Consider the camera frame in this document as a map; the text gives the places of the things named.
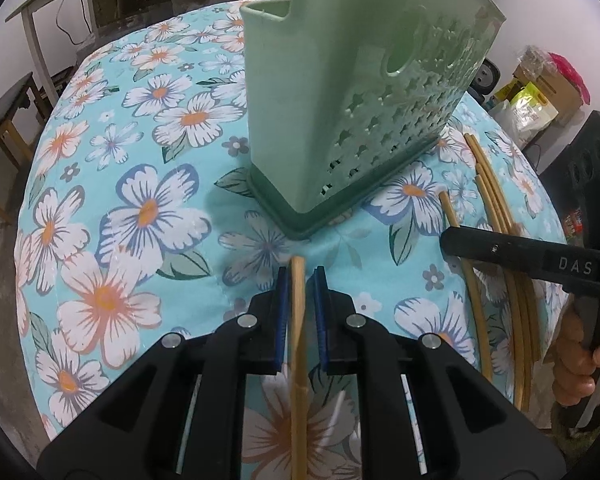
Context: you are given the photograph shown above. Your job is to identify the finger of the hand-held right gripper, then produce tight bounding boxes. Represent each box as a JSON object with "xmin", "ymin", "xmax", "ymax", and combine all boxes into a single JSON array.
[{"xmin": 440, "ymin": 226, "xmax": 600, "ymax": 289}]

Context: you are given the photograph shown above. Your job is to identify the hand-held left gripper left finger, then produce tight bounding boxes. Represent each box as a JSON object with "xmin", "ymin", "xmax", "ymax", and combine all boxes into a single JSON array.
[{"xmin": 37, "ymin": 266, "xmax": 288, "ymax": 480}]

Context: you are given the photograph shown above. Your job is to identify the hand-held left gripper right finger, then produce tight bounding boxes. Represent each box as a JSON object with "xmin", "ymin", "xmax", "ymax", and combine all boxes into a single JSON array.
[{"xmin": 312, "ymin": 266, "xmax": 566, "ymax": 480}]

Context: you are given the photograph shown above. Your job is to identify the long bamboo chopstick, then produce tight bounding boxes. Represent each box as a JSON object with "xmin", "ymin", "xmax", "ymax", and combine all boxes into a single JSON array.
[{"xmin": 287, "ymin": 256, "xmax": 311, "ymax": 480}]

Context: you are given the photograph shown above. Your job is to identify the pile of wooden chopsticks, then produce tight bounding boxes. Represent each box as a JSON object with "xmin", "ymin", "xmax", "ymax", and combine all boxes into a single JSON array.
[{"xmin": 437, "ymin": 132, "xmax": 543, "ymax": 411}]

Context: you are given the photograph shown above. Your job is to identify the green perforated utensil holder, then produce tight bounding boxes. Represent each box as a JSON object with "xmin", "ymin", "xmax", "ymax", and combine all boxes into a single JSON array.
[{"xmin": 240, "ymin": 0, "xmax": 507, "ymax": 241}]

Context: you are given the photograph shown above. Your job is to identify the person's right hand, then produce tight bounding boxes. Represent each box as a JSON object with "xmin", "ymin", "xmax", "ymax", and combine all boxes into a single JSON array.
[{"xmin": 552, "ymin": 301, "xmax": 600, "ymax": 405}]

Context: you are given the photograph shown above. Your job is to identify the yellow green package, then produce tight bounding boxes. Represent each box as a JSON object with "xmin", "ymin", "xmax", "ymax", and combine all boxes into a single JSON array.
[{"xmin": 495, "ymin": 80, "xmax": 561, "ymax": 146}]

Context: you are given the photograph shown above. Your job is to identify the pink plastic bag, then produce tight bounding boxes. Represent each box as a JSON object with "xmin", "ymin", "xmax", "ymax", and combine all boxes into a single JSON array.
[{"xmin": 547, "ymin": 52, "xmax": 593, "ymax": 106}]

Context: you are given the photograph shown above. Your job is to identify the open cardboard box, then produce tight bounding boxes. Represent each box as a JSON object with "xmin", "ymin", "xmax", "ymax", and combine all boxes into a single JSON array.
[{"xmin": 512, "ymin": 45, "xmax": 586, "ymax": 126}]

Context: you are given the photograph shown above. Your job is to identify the round black white appliance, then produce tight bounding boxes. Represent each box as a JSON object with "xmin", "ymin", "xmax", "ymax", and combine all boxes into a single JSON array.
[{"xmin": 472, "ymin": 57, "xmax": 501, "ymax": 101}]

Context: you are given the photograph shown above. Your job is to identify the floral blue table cloth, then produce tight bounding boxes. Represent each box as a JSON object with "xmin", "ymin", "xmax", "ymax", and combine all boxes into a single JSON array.
[{"xmin": 12, "ymin": 0, "xmax": 568, "ymax": 480}]

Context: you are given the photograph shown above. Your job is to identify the wooden chair with dark seat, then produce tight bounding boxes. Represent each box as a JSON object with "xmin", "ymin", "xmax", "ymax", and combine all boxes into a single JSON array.
[{"xmin": 0, "ymin": 72, "xmax": 43, "ymax": 221}]

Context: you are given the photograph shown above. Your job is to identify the cardboard box under table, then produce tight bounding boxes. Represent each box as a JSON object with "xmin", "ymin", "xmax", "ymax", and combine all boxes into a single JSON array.
[{"xmin": 92, "ymin": 0, "xmax": 146, "ymax": 36}]

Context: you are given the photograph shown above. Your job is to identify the grey metal table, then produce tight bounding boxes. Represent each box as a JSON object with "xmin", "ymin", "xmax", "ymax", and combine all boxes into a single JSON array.
[{"xmin": 5, "ymin": 0, "xmax": 301, "ymax": 91}]

